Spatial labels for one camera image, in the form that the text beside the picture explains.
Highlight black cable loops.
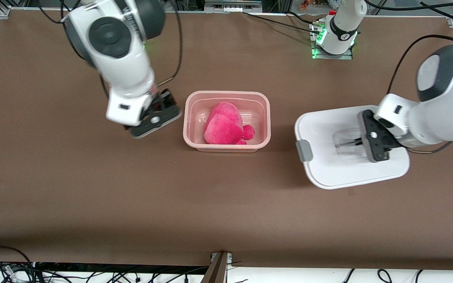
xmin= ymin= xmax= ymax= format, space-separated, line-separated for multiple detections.
xmin=344 ymin=268 xmax=424 ymax=283

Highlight black cable tangle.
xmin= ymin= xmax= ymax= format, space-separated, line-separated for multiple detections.
xmin=0 ymin=246 xmax=211 ymax=283

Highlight translucent plastic storage box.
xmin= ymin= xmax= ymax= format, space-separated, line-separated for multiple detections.
xmin=183 ymin=91 xmax=271 ymax=153

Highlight pink plush toy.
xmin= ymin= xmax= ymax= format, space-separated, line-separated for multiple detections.
xmin=204 ymin=101 xmax=256 ymax=145

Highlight black cable across table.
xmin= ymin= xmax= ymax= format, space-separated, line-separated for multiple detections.
xmin=242 ymin=11 xmax=321 ymax=34

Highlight white box lid grey latches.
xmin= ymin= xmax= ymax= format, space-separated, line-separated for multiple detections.
xmin=294 ymin=105 xmax=411 ymax=190

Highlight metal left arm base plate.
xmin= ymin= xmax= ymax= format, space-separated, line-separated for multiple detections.
xmin=311 ymin=46 xmax=353 ymax=60

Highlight brown metal post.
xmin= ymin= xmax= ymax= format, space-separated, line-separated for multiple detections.
xmin=201 ymin=252 xmax=233 ymax=283

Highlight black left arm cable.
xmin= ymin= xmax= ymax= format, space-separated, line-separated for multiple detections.
xmin=388 ymin=35 xmax=453 ymax=154

